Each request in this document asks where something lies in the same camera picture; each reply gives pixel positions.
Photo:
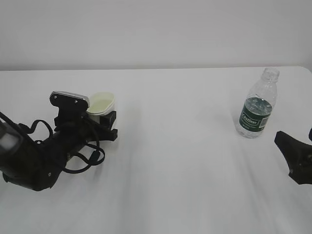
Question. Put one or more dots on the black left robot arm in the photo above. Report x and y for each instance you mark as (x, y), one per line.
(41, 153)

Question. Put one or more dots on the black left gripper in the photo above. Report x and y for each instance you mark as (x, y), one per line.
(73, 135)

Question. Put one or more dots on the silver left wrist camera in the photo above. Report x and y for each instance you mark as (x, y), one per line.
(71, 106)

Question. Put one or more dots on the clear green-label water bottle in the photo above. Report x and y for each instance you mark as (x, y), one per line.
(259, 104)

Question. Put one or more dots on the white paper cup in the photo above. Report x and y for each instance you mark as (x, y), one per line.
(101, 104)

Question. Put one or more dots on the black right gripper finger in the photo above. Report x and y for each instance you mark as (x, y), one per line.
(298, 156)

